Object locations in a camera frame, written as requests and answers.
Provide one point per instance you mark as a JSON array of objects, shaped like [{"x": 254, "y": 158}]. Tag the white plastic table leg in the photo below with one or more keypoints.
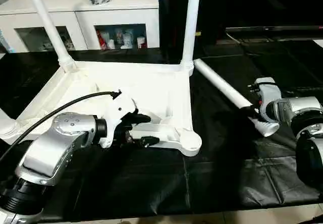
[
  {"x": 191, "y": 19},
  {"x": 48, "y": 19},
  {"x": 6, "y": 123},
  {"x": 222, "y": 87}
]

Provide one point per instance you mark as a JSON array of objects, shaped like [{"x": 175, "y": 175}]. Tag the white plastic table top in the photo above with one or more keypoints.
[{"x": 126, "y": 87}]

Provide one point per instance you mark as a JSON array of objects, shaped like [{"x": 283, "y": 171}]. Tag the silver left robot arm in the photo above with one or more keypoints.
[{"x": 63, "y": 133}]

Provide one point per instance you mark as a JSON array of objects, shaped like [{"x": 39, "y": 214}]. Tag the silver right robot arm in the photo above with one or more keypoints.
[{"x": 302, "y": 113}]

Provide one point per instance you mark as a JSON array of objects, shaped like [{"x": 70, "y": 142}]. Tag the black mat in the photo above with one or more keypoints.
[{"x": 164, "y": 183}]

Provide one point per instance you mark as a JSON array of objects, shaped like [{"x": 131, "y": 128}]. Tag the long black bar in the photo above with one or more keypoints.
[{"x": 272, "y": 29}]

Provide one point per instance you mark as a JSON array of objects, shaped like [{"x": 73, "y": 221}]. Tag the white flat board strip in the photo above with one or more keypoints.
[{"x": 318, "y": 42}]

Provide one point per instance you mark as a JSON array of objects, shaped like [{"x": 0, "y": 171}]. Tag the red and white bottle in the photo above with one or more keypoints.
[{"x": 102, "y": 40}]

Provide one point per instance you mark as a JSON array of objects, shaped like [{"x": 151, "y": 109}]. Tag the white cabinet with glass doors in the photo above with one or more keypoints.
[{"x": 75, "y": 7}]

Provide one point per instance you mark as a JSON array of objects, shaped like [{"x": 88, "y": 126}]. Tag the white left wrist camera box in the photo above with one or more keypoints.
[{"x": 121, "y": 108}]

